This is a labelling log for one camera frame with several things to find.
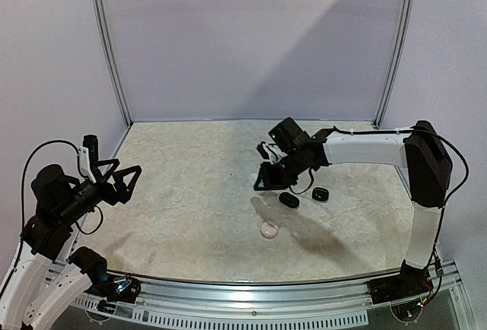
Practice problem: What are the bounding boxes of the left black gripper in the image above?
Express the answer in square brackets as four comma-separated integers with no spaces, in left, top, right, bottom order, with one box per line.
[57,158,142,226]

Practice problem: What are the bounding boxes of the black charging case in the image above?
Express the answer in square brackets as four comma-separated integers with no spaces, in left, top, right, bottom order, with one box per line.
[312,187,329,202]
[279,192,300,209]

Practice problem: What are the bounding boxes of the pinkish white round case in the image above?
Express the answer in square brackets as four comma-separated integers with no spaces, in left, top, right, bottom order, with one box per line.
[260,222,279,240]

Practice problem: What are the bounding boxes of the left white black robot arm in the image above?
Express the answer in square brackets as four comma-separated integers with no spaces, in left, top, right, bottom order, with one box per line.
[1,159,142,329]

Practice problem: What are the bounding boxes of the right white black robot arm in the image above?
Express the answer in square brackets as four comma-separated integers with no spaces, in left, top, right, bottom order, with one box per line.
[253,117,469,297]

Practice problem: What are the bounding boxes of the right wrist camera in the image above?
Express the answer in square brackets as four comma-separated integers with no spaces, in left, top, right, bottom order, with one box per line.
[256,141,287,164]

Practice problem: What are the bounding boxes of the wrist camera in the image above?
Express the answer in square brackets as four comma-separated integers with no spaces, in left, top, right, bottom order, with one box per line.
[78,135,99,183]
[256,141,287,164]

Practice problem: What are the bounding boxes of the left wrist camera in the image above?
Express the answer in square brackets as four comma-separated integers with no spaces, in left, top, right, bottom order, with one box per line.
[78,135,99,183]

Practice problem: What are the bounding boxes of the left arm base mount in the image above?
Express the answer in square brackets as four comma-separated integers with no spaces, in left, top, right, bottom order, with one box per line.
[68,246,142,303]

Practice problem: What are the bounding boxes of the aluminium front rail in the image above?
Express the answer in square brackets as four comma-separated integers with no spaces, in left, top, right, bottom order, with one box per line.
[54,260,477,329]

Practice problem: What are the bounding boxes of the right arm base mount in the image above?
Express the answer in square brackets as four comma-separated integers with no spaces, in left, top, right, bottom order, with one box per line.
[367,255,444,306]

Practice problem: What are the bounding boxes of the left aluminium corner post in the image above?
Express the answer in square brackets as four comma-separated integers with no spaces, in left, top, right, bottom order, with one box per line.
[92,0,133,128]

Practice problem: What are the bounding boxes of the aluminium corner post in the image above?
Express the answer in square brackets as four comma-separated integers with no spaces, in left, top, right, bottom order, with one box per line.
[92,0,133,128]
[373,0,413,128]

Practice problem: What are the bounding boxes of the right aluminium corner post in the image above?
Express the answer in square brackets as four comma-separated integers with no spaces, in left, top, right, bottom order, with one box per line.
[373,0,413,128]

